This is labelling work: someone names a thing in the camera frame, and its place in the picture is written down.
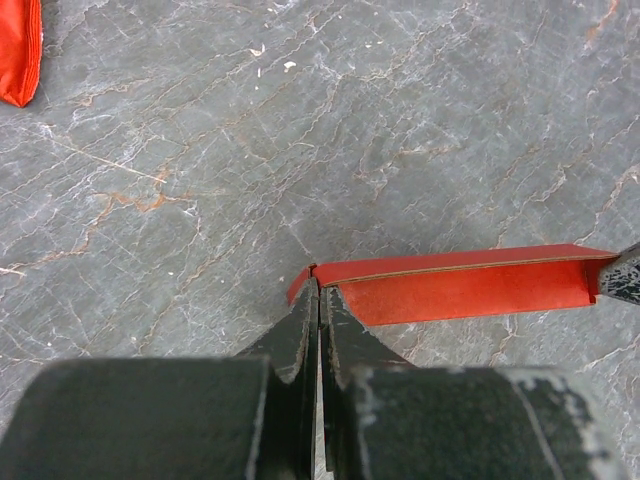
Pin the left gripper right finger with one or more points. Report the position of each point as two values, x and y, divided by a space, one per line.
350 355

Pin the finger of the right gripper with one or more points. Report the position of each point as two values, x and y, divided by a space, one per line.
620 280

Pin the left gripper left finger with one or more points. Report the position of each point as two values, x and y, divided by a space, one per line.
285 428

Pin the red paper box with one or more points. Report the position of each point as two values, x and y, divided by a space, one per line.
398 290

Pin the chips bag beige orange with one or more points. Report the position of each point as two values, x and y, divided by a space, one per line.
21 50

